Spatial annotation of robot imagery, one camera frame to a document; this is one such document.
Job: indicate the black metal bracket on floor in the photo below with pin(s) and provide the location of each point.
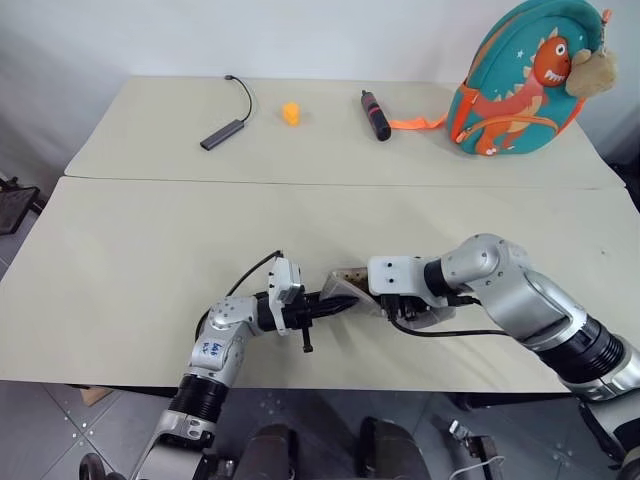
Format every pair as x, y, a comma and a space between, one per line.
472, 440

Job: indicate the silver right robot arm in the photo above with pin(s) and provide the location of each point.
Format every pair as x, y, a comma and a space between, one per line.
530, 305

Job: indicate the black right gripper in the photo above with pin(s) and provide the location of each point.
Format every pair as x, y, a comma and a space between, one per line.
405, 306

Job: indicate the black marker with red band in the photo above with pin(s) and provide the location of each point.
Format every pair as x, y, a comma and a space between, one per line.
376, 116

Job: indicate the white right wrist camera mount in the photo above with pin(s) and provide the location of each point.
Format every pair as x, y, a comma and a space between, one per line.
395, 275

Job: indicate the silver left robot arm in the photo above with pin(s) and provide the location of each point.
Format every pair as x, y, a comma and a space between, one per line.
220, 345

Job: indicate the black object beside table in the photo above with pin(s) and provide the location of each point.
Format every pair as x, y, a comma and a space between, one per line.
627, 185

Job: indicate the teal dinosaur backpack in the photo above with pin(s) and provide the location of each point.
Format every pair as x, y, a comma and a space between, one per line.
515, 85

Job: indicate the small orange plastic block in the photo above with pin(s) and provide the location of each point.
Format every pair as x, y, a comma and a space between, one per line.
291, 114

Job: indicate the small clear plastic packet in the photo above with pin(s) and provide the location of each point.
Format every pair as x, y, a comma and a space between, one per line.
350, 285

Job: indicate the dark rounded robot knee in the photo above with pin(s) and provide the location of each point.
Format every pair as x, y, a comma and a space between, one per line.
392, 450

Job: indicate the brown cardboard piece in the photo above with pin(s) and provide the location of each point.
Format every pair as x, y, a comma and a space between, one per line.
95, 395

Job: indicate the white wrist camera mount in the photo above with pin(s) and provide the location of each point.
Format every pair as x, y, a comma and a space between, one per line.
395, 275
285, 282

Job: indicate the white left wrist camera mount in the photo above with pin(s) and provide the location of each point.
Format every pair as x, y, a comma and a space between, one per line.
285, 282

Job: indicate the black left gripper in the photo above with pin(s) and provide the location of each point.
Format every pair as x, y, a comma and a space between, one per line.
299, 312

